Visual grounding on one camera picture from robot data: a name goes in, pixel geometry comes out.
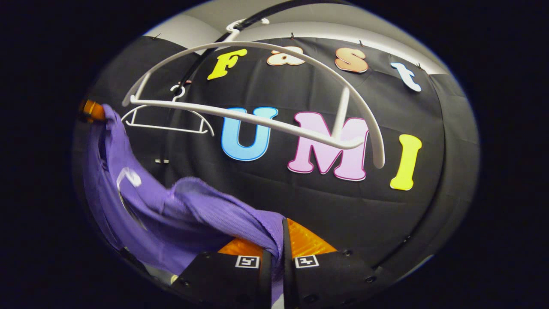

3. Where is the purple shirt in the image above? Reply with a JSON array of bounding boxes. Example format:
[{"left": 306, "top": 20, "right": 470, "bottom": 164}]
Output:
[{"left": 84, "top": 104, "right": 286, "bottom": 309}]

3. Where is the white plastic clothes hanger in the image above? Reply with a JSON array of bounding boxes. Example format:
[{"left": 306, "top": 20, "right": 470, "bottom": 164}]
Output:
[
  {"left": 122, "top": 18, "right": 385, "bottom": 169},
  {"left": 121, "top": 85, "right": 215, "bottom": 137}
]

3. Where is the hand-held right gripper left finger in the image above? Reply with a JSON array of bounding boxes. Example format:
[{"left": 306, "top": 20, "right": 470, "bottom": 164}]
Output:
[{"left": 172, "top": 237, "right": 274, "bottom": 309}]

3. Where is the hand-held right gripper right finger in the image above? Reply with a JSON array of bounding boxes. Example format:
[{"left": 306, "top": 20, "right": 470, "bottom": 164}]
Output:
[{"left": 281, "top": 218, "right": 380, "bottom": 309}]

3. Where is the black clothes rack rail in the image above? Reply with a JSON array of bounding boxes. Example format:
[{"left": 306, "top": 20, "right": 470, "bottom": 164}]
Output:
[{"left": 176, "top": 0, "right": 356, "bottom": 93}]

